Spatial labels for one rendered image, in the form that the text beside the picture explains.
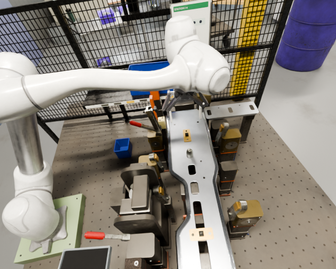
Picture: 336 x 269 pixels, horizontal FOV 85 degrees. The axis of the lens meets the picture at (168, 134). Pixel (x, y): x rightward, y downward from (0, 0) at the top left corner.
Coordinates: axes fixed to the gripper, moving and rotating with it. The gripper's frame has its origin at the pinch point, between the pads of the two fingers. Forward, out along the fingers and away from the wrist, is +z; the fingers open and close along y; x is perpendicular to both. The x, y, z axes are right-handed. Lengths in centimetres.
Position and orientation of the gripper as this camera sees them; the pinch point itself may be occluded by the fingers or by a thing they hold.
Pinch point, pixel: (185, 117)
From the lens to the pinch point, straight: 86.6
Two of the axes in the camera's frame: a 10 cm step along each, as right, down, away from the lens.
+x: -0.4, -7.5, 6.6
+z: 1.2, 6.5, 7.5
